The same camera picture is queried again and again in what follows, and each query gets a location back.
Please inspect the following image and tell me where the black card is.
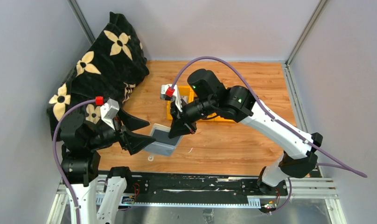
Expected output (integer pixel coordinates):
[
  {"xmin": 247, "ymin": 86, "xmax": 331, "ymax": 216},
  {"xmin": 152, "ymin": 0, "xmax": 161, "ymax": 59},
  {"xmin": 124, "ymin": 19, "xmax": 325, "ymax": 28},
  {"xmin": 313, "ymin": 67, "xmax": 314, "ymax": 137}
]
[{"xmin": 152, "ymin": 129, "xmax": 182, "ymax": 146}]

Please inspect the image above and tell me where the beige leather card holder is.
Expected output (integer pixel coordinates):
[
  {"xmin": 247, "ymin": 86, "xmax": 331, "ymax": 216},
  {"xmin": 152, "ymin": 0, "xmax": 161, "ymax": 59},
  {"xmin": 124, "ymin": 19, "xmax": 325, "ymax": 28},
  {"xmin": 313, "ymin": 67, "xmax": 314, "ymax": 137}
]
[{"xmin": 144, "ymin": 124, "xmax": 182, "ymax": 162}]

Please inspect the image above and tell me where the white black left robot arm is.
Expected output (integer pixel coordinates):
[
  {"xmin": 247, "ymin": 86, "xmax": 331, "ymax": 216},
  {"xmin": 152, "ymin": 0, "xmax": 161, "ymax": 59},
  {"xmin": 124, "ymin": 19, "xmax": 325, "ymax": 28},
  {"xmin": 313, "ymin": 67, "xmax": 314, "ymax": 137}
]
[{"xmin": 60, "ymin": 110, "xmax": 155, "ymax": 224}]

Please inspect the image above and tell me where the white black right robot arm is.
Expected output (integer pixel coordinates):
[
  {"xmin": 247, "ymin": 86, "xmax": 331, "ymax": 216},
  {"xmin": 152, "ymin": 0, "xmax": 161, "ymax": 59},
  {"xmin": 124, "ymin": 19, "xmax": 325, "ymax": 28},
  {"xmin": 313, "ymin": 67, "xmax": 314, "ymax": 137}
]
[{"xmin": 168, "ymin": 69, "xmax": 322, "ymax": 194}]

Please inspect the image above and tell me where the yellow bin left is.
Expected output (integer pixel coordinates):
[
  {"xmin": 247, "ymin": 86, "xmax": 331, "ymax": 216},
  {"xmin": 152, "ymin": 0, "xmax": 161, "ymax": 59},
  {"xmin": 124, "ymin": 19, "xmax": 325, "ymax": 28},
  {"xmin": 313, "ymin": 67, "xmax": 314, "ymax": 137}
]
[{"xmin": 166, "ymin": 86, "xmax": 195, "ymax": 121}]

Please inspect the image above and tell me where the yellow bin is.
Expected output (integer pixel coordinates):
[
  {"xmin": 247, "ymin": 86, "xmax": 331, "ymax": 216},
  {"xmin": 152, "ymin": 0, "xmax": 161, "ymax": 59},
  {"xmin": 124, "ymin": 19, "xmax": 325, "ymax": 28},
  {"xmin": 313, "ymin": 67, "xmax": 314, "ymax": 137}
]
[
  {"xmin": 166, "ymin": 86, "xmax": 195, "ymax": 121},
  {"xmin": 214, "ymin": 116, "xmax": 234, "ymax": 122},
  {"xmin": 197, "ymin": 113, "xmax": 219, "ymax": 121}
]

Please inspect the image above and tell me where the yellow bin middle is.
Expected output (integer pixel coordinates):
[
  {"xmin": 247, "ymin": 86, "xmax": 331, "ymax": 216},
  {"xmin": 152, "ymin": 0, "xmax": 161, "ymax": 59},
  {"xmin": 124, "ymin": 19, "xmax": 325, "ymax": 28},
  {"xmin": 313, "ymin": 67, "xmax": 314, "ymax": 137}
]
[{"xmin": 197, "ymin": 113, "xmax": 219, "ymax": 121}]

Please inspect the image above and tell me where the yellow bin right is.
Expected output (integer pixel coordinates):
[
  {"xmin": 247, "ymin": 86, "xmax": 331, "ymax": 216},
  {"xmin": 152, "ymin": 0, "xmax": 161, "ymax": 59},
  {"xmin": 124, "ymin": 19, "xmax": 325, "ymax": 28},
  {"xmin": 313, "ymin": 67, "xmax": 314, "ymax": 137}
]
[{"xmin": 214, "ymin": 116, "xmax": 234, "ymax": 122}]

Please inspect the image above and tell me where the black floral plush blanket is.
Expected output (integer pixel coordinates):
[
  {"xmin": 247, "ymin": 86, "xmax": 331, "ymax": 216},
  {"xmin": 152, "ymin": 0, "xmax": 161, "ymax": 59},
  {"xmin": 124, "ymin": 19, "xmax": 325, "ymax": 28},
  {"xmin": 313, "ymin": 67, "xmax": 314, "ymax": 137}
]
[{"xmin": 46, "ymin": 12, "xmax": 149, "ymax": 141}]

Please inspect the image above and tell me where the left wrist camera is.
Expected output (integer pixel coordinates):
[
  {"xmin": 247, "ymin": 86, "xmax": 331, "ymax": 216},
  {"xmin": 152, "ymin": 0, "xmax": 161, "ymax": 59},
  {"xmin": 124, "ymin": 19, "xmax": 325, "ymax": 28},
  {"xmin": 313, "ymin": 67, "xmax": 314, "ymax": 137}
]
[{"xmin": 100, "ymin": 98, "xmax": 120, "ymax": 131}]

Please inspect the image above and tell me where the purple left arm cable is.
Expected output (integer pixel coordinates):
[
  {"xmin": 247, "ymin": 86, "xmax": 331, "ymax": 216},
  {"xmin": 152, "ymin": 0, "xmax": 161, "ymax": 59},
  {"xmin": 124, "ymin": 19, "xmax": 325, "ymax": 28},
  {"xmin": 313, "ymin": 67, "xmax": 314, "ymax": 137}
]
[{"xmin": 52, "ymin": 98, "xmax": 97, "ymax": 224}]

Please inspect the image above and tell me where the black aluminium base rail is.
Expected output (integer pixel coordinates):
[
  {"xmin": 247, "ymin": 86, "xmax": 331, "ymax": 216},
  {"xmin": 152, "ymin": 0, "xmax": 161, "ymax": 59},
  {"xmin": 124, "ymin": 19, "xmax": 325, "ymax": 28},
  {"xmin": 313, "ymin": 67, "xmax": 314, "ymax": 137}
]
[{"xmin": 56, "ymin": 171, "xmax": 339, "ymax": 214}]

